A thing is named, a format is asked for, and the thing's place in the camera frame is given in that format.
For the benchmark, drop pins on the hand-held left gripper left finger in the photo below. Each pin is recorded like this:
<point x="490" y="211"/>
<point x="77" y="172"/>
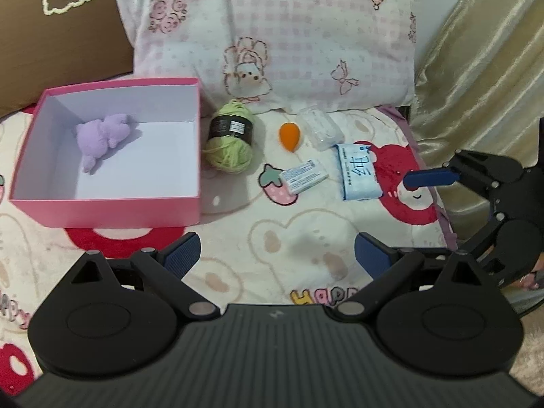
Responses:
<point x="183" y="256"/>

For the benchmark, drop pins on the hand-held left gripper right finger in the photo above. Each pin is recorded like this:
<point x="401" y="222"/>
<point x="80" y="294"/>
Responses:
<point x="372" y="256"/>

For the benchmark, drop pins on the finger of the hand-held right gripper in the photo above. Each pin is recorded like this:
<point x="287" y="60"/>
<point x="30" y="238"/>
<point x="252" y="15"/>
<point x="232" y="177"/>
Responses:
<point x="484" y="238"/>
<point x="429" y="178"/>

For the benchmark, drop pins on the blue tissue packet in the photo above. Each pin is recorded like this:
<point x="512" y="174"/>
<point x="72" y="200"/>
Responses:
<point x="357" y="174"/>

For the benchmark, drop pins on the pink cardboard box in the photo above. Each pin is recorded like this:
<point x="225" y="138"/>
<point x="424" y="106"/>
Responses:
<point x="127" y="208"/>

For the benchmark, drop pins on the small white blue carton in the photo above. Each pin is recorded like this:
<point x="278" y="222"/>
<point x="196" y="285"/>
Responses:
<point x="304" y="177"/>

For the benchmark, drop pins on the clear plastic case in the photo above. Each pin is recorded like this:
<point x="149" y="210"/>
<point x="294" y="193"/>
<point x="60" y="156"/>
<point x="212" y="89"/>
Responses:
<point x="321" y="129"/>

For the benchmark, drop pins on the green yarn ball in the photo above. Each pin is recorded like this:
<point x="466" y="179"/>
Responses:
<point x="229" y="144"/>

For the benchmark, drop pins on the person's right hand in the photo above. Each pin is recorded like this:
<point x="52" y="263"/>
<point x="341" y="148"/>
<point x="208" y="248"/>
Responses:
<point x="534" y="278"/>

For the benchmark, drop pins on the gold curtain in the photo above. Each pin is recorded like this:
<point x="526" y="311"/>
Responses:
<point x="480" y="72"/>

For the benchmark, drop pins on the purple plush toy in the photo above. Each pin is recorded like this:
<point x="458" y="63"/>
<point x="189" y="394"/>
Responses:
<point x="104" y="136"/>

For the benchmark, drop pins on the orange makeup sponge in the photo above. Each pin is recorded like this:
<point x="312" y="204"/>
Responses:
<point x="289" y="138"/>

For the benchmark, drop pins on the pink checked pillow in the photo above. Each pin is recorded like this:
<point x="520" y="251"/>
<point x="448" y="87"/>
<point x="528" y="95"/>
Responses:
<point x="289" y="21"/>

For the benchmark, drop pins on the brown pillow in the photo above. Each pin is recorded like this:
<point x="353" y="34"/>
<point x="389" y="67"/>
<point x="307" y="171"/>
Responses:
<point x="51" y="46"/>

